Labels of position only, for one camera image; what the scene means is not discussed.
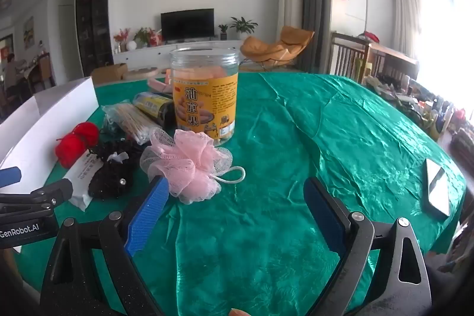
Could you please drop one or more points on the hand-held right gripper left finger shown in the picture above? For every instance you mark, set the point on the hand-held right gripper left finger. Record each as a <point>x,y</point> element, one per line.
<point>148,216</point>

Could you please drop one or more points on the green satin tablecloth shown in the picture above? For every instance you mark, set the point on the green satin tablecloth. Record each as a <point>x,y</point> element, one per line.
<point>281,138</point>

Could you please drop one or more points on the red yarn skein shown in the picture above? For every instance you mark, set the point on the red yarn skein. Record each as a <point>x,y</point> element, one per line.
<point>72,149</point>

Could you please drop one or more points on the white paper packet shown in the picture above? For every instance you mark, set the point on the white paper packet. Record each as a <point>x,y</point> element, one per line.
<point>79,182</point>

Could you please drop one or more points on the flat screen television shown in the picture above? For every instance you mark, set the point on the flat screen television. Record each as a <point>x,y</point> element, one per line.
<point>187,23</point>

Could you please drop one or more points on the potted plant with red wrap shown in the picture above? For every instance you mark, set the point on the potted plant with red wrap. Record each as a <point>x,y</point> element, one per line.
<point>146,36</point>

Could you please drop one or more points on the low wooden stool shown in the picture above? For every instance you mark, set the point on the low wooden stool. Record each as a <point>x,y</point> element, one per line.
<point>142,71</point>

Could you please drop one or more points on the white sheer curtain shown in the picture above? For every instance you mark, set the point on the white sheer curtain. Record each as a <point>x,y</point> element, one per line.
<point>409,8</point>

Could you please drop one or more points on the glossy smartphone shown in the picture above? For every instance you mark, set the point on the glossy smartphone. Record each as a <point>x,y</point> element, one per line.
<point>437,190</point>

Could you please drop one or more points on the white cardboard box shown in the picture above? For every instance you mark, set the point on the white cardboard box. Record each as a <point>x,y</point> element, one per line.
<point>40,116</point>

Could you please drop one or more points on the red flower bouquet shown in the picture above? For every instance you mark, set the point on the red flower bouquet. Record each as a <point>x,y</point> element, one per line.
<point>121,37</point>

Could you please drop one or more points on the pink plastic packet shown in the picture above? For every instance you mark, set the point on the pink plastic packet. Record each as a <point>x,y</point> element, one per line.
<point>159,84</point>

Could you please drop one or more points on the dark display cabinet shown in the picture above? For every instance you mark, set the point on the dark display cabinet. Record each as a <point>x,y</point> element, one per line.
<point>94,20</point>

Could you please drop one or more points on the white door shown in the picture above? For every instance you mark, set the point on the white door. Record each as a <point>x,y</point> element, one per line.
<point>68,42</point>

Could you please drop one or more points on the clear plastic snack jar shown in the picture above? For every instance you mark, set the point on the clear plastic snack jar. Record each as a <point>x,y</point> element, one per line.
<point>203,97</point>

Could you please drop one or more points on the brown cardboard box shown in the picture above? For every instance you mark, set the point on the brown cardboard box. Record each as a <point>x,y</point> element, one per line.
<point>107,73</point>

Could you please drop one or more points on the red cloth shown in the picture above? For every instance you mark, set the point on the red cloth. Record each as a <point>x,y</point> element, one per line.
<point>372,36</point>

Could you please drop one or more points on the large leafy potted plant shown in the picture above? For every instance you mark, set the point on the large leafy potted plant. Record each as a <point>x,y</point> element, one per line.
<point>243,26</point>

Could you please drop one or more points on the pile of assorted clutter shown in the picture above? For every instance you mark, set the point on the pile of assorted clutter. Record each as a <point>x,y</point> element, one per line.
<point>437,112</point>

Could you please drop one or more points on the white standing air conditioner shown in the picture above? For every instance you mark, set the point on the white standing air conditioner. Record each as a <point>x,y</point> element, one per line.
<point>290,5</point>

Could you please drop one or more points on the dark bag roll yellow label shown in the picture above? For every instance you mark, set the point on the dark bag roll yellow label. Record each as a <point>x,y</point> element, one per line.
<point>155,107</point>

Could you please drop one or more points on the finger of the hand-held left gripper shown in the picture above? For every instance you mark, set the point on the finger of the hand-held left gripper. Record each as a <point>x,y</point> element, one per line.
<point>9,177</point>
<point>55,190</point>

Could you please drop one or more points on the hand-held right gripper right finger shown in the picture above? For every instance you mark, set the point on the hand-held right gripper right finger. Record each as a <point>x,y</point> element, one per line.
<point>326,216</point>

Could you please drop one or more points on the pink mesh bath pouf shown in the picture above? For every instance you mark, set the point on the pink mesh bath pouf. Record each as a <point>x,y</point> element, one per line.
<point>185,164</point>

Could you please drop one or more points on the person's right hand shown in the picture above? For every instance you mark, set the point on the person's right hand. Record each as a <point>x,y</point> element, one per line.
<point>239,312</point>

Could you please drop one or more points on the framed wall picture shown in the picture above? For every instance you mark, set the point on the framed wall picture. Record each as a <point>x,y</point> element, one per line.
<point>28,32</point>

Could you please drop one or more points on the white television cabinet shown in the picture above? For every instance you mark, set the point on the white television cabinet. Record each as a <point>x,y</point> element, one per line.
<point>155,51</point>

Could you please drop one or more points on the cotton swab packet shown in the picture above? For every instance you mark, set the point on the cotton swab packet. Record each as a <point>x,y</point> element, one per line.
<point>129,119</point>

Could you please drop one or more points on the dark wooden chair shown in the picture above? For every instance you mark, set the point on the dark wooden chair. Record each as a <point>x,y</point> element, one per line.
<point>364,55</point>

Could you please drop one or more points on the black knit scrunchie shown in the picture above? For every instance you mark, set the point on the black knit scrunchie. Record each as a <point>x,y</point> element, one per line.
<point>111,175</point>

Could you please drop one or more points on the small potted plant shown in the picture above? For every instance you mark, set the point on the small potted plant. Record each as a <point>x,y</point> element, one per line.
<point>223,31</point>

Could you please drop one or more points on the orange lounge chair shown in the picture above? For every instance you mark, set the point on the orange lounge chair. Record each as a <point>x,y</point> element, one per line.
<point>270,49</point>

